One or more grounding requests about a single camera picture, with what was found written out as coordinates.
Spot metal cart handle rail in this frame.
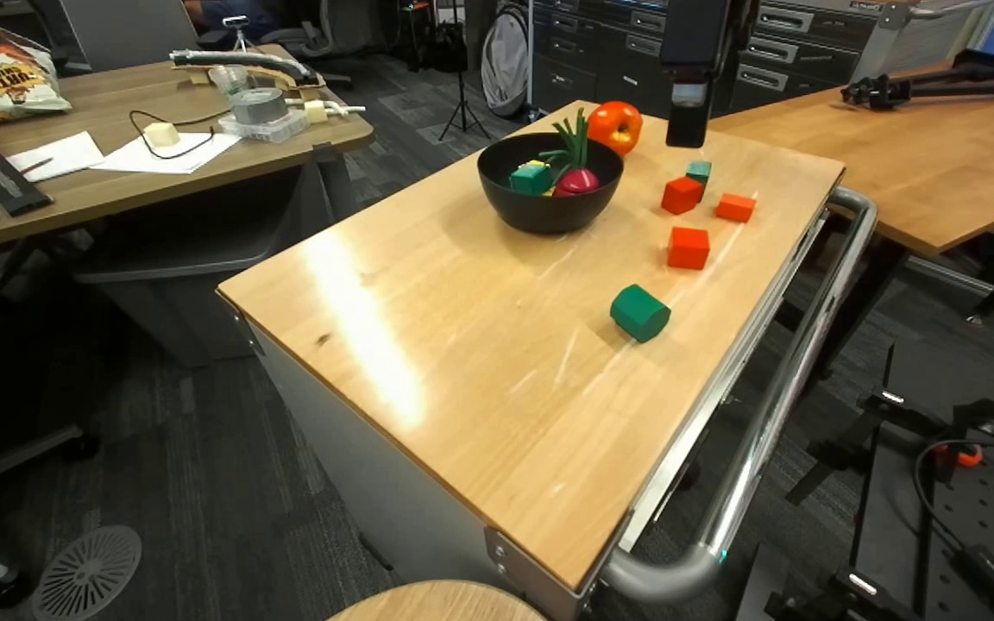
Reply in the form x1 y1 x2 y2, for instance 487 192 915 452
601 185 882 609

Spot orange clamp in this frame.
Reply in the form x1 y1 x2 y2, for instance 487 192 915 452
928 438 992 473

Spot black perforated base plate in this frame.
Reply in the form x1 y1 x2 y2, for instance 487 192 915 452
748 459 994 621

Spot black tripod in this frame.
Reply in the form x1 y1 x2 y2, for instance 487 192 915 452
837 47 994 117

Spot black bowl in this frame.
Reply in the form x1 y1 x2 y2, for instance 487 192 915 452
473 130 629 237

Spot black stand frame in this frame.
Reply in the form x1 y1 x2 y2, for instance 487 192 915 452
764 342 994 621

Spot round wooden stool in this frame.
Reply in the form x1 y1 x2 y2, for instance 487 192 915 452
326 577 550 621

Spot large wooden table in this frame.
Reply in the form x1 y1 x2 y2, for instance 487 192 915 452
706 58 994 260

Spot white paper sheet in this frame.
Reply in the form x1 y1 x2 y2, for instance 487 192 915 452
91 129 247 180
0 129 106 203

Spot red radish toy green leaves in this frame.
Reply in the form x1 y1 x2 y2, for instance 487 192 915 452
535 108 606 203

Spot small white object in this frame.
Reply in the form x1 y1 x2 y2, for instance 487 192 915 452
141 117 186 152

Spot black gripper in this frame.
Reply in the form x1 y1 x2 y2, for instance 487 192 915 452
655 0 741 152

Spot grey office chair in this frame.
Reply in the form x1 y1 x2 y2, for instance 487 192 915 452
51 0 205 77

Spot metal tool cart body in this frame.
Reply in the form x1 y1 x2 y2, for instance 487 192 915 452
219 288 837 621

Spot snack chip bag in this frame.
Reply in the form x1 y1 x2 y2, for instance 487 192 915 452
0 21 76 124

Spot round perforated floor disc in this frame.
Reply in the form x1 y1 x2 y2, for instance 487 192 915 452
27 522 148 621

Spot curved black headband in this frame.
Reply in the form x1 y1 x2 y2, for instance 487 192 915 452
166 46 327 92

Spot orange wooden block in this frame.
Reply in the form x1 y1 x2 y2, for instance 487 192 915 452
667 224 715 272
711 189 759 228
661 173 709 218

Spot white power adapter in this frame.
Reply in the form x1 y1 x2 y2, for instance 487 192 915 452
297 92 369 124

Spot round standing fan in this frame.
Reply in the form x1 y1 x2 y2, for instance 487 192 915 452
477 0 538 91

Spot small green wooden block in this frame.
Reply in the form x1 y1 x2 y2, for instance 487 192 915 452
505 159 557 199
608 282 675 344

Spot grey plastic bin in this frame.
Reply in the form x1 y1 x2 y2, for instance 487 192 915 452
858 0 994 84

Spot wooden office desk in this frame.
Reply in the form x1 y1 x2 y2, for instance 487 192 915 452
0 52 378 270

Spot black drawer cabinets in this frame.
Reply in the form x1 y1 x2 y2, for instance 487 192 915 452
529 0 875 117

